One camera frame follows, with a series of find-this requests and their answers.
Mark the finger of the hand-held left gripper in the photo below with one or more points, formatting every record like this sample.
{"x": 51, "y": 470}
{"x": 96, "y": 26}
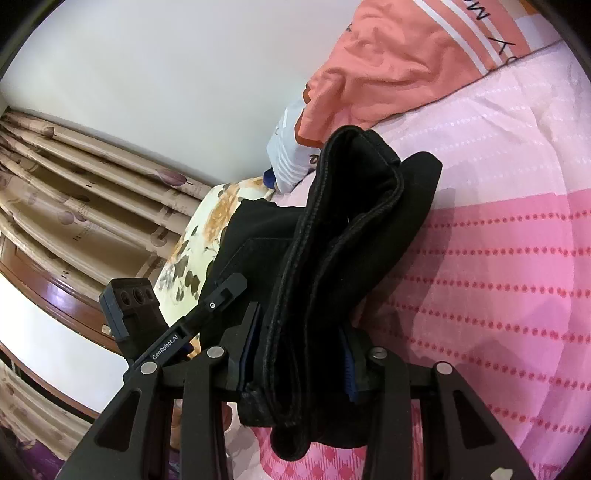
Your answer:
{"x": 217, "y": 300}

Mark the orange striped quilt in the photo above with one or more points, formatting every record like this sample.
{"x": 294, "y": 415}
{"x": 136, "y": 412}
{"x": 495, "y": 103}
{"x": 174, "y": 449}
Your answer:
{"x": 406, "y": 64}

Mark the pink checkered bed sheet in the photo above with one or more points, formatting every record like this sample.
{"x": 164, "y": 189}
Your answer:
{"x": 485, "y": 277}

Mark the black pants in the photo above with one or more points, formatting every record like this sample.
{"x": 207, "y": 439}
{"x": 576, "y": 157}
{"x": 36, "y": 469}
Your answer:
{"x": 323, "y": 258}

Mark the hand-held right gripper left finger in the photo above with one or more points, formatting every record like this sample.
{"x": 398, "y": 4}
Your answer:
{"x": 244, "y": 355}

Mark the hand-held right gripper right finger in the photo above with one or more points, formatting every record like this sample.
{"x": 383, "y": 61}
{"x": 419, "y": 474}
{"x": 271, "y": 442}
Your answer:
{"x": 352, "y": 369}

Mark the purple patterned clothing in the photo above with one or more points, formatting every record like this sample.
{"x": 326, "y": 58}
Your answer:
{"x": 32, "y": 457}

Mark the floral cream pillow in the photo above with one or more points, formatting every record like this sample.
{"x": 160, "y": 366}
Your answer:
{"x": 198, "y": 240}

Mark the dark blue cloth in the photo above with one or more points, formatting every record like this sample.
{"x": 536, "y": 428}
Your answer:
{"x": 268, "y": 177}

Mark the brown wooden bed frame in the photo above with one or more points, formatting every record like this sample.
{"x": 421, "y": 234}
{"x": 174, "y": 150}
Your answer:
{"x": 55, "y": 295}

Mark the beige patterned curtain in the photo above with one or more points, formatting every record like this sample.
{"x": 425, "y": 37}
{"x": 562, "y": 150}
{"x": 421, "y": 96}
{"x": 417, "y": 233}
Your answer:
{"x": 92, "y": 194}

